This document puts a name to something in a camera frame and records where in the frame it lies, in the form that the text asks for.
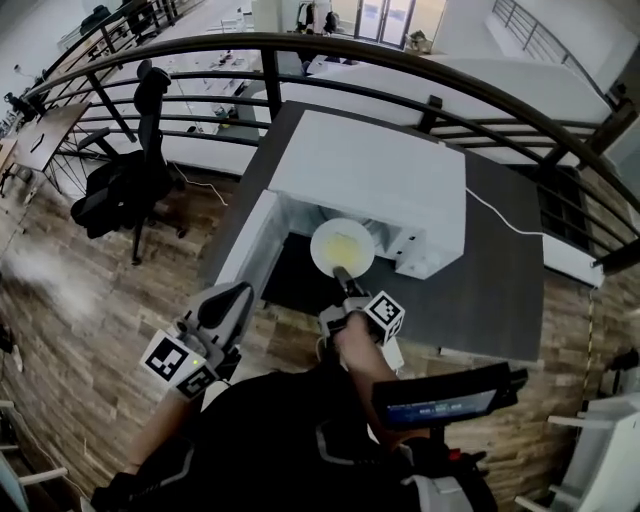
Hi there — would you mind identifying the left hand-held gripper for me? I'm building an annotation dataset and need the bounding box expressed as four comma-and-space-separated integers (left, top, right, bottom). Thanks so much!
140, 281, 255, 401

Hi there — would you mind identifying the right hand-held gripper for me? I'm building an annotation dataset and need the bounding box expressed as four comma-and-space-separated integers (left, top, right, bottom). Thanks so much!
318, 266, 406, 346

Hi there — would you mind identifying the white plate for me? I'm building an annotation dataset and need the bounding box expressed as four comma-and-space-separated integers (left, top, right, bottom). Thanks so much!
309, 218, 376, 280

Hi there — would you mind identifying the white microwave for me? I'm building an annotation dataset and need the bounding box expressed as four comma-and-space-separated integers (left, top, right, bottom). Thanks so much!
214, 109, 467, 301

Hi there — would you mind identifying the person's left forearm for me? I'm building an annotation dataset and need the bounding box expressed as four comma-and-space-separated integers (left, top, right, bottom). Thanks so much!
122, 392, 201, 474

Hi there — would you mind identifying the person's right forearm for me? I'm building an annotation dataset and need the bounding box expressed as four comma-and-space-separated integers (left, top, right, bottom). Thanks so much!
344, 349, 431, 444

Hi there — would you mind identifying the person's right hand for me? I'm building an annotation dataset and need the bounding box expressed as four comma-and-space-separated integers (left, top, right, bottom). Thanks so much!
332, 313, 384, 369

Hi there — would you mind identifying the white power strip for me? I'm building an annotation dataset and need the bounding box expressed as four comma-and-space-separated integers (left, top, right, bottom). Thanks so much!
382, 337, 405, 374

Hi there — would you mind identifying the person's black clothing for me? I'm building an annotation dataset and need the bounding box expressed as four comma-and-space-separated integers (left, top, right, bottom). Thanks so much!
89, 367, 501, 512

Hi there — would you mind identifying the dark table with white legs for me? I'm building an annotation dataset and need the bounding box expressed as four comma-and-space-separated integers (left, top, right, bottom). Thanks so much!
199, 99, 545, 362

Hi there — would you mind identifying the black mesh office chair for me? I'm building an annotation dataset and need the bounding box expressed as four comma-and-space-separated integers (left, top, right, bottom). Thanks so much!
69, 58, 189, 266

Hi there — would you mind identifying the black curved metal railing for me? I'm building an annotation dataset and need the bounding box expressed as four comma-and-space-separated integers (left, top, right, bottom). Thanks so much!
24, 32, 640, 276

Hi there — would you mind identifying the long white table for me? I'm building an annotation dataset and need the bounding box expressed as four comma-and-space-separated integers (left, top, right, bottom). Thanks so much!
164, 49, 261, 101

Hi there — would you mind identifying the yellow black floor tape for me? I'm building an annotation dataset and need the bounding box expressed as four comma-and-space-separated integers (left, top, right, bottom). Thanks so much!
584, 289, 596, 396

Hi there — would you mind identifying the glass entrance door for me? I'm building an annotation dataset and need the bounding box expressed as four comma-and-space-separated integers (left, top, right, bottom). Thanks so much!
354, 0, 416, 50

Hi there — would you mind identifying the clothes rack with dark garments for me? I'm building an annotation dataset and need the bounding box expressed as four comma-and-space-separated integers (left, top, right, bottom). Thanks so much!
297, 0, 341, 34

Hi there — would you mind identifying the black desk chair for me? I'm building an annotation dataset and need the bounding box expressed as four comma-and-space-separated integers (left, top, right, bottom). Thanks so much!
122, 0, 151, 41
79, 4, 111, 34

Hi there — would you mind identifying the white side furniture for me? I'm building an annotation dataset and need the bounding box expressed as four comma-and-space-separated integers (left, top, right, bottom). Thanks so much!
514, 394, 640, 512

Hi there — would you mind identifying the grey stair railing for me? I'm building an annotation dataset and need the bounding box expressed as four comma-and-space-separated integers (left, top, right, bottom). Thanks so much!
492, 0, 609, 96

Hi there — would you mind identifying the thin white floor cable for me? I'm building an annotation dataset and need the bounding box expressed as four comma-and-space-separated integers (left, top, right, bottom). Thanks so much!
172, 162, 229, 207

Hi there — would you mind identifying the wooden desk with wire legs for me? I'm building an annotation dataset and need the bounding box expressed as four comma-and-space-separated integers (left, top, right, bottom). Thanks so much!
0, 102, 91, 196

